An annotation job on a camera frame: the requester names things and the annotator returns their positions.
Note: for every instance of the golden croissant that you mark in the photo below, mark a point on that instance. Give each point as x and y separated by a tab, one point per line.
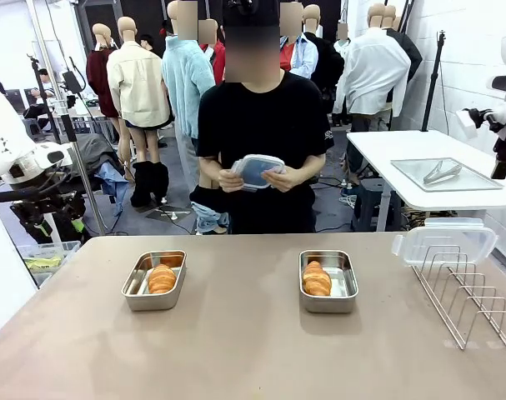
316	279
161	279

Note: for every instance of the mannequin in light blue fleece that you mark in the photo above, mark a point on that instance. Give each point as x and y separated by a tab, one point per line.
186	83

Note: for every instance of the mannequin in black coat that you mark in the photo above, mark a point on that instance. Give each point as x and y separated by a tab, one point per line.
329	62

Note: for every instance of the person in black t-shirt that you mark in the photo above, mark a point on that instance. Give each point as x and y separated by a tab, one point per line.
261	121

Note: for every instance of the background person with black hair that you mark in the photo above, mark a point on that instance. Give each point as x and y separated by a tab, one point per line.
147	41

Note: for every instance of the person's left forearm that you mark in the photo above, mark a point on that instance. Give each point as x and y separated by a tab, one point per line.
313	164

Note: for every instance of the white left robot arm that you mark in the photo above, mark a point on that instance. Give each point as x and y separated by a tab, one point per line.
6	137

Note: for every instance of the rectangular steel container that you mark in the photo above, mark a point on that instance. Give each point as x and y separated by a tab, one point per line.
152	302
340	300

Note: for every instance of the mannequin in red jacket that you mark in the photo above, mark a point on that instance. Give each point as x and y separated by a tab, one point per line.
218	62

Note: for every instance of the mannequin in white shirt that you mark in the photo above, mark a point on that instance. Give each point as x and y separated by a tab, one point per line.
373	71

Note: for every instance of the grey garment pile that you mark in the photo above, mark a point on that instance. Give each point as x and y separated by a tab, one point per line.
94	154

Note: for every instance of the white side table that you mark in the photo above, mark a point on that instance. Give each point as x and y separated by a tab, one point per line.
402	146

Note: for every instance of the seated background person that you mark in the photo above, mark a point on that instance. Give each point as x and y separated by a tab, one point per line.
40	100

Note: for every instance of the clear plastic storage bin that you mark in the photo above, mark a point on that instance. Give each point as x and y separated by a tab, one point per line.
48	250

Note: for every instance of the mannequin in cream jacket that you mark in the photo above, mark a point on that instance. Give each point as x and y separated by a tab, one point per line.
138	87

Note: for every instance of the person's right hand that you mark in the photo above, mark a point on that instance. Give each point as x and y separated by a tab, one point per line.
229	181

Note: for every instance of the person's left hand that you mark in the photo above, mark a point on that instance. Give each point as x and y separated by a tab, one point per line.
290	179

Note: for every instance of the black fuzzy boot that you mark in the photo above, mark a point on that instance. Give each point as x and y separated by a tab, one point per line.
160	181
142	183

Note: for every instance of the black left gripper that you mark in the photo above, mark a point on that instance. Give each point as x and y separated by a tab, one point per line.
48	208

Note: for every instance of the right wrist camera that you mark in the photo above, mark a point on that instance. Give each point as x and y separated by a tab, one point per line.
467	123

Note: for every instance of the light blue cloth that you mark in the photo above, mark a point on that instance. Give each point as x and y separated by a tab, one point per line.
115	187

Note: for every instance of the yellow bag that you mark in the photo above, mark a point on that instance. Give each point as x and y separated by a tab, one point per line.
42	263

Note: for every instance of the metal tongs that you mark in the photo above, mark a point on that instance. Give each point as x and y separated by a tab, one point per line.
440	173

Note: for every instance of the mannequin in black jacket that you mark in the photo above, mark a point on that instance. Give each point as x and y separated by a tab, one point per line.
409	54

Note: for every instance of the blue denim cloth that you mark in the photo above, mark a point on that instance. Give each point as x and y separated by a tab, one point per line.
208	218

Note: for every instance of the perforated metal baking tray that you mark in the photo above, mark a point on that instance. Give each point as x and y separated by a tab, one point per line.
473	181

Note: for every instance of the mannequin in dark red dress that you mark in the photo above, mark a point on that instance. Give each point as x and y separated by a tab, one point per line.
100	79

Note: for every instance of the clear plastic clip lid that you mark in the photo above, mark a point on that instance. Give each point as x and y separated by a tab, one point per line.
257	168
444	243

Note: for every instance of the black stool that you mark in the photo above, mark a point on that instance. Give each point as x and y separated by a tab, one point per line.
373	204

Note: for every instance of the person's right forearm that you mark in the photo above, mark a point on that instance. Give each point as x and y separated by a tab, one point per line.
208	168

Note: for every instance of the white partition panel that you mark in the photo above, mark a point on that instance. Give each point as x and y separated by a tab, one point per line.
6	271

